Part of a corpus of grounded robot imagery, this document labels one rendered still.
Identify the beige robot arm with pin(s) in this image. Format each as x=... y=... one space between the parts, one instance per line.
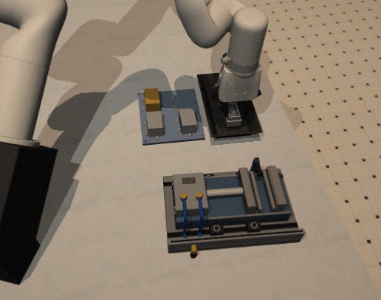
x=25 y=56

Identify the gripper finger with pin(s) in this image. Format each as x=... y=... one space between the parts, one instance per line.
x=241 y=104
x=225 y=106

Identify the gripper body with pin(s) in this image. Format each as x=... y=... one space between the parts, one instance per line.
x=238 y=87

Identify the grey flat bar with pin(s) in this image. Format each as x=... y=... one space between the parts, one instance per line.
x=268 y=191
x=255 y=191

